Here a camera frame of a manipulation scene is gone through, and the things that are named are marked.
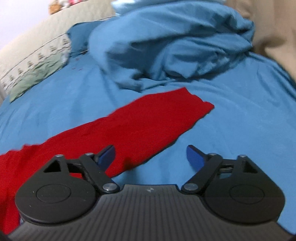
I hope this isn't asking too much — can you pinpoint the red sweater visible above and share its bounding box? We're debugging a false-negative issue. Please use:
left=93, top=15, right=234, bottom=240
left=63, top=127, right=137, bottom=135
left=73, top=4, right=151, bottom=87
left=1, top=88, right=214, bottom=234

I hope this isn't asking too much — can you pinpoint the blue bed sheet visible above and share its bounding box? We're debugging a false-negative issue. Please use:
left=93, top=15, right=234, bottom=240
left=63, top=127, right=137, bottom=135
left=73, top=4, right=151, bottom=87
left=1, top=54, right=295, bottom=232

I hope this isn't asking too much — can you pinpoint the green pillow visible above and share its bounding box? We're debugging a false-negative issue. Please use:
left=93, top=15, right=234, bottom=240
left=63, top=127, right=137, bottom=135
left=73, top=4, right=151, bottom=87
left=9, top=52, right=69, bottom=102

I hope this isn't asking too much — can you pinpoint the blue folded duvet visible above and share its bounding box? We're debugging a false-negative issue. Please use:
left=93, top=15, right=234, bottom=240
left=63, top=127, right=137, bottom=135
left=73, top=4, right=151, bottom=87
left=89, top=1, right=254, bottom=92

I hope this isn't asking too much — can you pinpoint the dark blue pillow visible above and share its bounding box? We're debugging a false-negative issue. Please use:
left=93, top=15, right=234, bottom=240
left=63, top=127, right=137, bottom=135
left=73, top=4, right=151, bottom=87
left=67, top=21, right=103, bottom=57

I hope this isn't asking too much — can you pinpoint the cream quilted headboard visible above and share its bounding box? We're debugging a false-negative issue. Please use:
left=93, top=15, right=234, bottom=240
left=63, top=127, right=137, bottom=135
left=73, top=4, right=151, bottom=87
left=1, top=1, right=115, bottom=96

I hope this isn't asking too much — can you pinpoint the beige curtain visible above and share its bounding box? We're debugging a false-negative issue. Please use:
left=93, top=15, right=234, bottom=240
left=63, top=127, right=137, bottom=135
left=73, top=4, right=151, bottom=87
left=226, top=0, right=295, bottom=80

